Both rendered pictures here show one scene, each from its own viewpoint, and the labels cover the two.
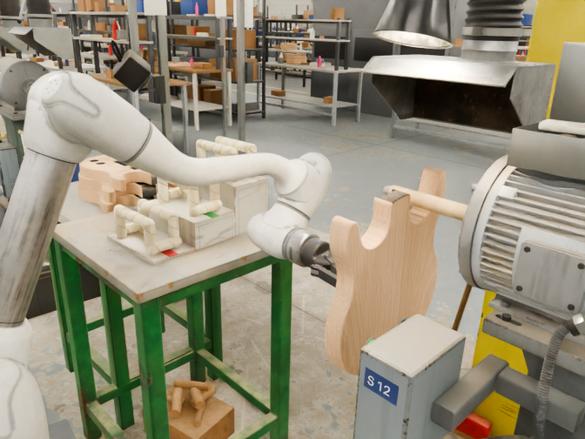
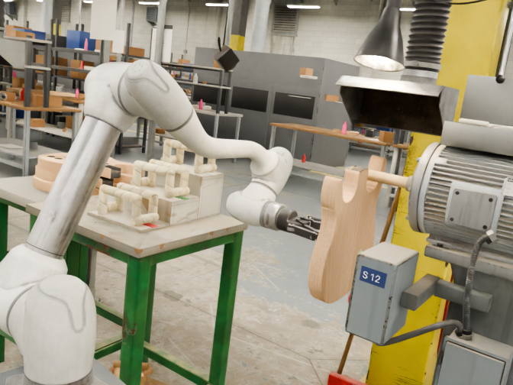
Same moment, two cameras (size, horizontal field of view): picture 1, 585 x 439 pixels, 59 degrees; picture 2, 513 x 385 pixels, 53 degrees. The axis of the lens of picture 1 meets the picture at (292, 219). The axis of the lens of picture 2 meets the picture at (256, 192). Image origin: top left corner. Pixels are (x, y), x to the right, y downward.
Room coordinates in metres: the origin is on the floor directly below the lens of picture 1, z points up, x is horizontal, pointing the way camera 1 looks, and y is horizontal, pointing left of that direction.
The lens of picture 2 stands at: (-0.40, 0.37, 1.47)
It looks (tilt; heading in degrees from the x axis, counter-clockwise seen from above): 12 degrees down; 348
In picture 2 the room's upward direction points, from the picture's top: 7 degrees clockwise
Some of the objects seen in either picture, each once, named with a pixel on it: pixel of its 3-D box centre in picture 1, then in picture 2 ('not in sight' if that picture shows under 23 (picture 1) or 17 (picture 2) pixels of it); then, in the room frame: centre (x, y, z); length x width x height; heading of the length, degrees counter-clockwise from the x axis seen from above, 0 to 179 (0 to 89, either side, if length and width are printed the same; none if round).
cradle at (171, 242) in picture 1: (164, 245); (146, 218); (1.40, 0.38, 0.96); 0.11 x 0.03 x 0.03; 138
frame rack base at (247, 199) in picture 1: (225, 197); (185, 189); (1.69, 0.23, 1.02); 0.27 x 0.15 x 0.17; 48
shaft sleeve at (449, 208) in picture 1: (428, 202); (378, 176); (1.00, -0.28, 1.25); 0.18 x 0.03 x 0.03; 44
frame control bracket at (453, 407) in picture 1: (472, 389); (421, 291); (0.70, -0.31, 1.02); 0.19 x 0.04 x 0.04; 134
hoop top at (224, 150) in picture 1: (216, 148); (183, 146); (1.67, 0.26, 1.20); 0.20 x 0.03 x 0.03; 47
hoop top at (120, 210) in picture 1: (133, 216); (120, 193); (1.43, 0.48, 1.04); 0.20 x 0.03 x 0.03; 47
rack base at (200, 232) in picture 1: (190, 219); (158, 202); (1.58, 0.34, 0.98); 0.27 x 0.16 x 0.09; 48
